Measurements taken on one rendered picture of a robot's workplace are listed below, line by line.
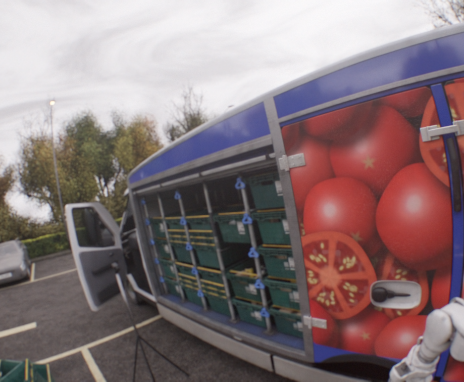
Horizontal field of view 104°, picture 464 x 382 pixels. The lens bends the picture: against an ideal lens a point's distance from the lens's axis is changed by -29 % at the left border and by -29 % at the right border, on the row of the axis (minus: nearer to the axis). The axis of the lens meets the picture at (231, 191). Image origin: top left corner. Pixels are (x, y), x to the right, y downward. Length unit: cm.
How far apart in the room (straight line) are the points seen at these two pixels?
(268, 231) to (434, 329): 154
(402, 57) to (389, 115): 29
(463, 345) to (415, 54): 114
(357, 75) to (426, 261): 96
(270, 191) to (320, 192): 50
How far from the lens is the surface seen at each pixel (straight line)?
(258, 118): 162
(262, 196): 186
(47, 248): 1541
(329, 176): 137
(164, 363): 340
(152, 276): 358
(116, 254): 465
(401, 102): 127
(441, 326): 56
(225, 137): 182
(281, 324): 223
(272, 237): 190
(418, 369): 68
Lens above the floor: 198
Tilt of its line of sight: 2 degrees down
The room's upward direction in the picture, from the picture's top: 11 degrees counter-clockwise
